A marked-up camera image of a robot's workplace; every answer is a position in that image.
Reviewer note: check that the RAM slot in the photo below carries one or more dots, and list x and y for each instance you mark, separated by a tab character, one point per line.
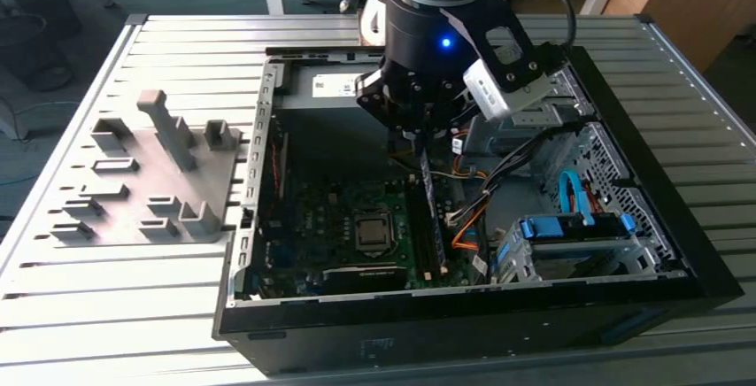
419	240

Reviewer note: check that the CPU socket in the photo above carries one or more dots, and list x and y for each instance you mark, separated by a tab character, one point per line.
375	250

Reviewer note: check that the silver CPU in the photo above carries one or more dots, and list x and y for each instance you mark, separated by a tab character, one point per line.
374	231

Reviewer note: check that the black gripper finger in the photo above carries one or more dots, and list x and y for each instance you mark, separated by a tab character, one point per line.
463	107
380	94

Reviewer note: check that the black PC case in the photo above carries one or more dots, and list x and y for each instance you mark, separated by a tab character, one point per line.
443	337

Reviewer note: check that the black office chair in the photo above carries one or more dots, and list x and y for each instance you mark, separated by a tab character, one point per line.
42	58

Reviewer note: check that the black graphics card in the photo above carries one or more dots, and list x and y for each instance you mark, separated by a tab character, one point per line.
363	277

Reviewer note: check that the green motherboard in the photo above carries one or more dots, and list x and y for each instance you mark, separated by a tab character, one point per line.
314	226

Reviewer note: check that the hard disk in blue carrier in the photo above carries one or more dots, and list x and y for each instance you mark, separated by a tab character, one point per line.
543	229

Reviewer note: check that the grey metal disk bay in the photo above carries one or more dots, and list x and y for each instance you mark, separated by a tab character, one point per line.
591	249

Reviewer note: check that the black camera bracket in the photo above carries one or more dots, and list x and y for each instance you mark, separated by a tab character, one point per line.
523	77

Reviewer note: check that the brown wooden cabinet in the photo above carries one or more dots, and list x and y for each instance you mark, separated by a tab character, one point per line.
696	5

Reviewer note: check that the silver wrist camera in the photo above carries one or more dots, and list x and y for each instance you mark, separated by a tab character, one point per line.
502	99

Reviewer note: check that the grey metal drive cage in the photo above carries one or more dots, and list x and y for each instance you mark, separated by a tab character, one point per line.
535	118

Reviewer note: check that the grey parts rack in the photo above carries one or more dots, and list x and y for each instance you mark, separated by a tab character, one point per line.
148	169

